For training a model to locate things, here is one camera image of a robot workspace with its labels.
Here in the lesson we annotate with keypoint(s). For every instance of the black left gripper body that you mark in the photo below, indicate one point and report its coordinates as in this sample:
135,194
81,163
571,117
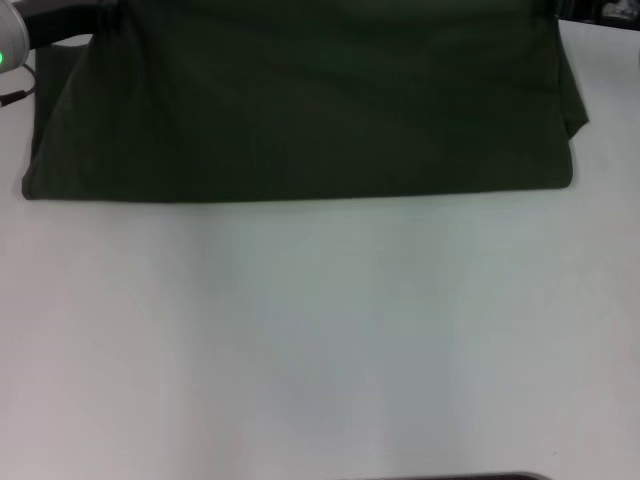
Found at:
65,22

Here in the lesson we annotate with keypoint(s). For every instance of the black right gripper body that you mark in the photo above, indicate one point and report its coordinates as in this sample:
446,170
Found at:
600,10

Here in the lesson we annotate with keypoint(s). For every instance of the dark green FREE T-shirt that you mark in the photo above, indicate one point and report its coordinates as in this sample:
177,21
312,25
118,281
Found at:
300,100

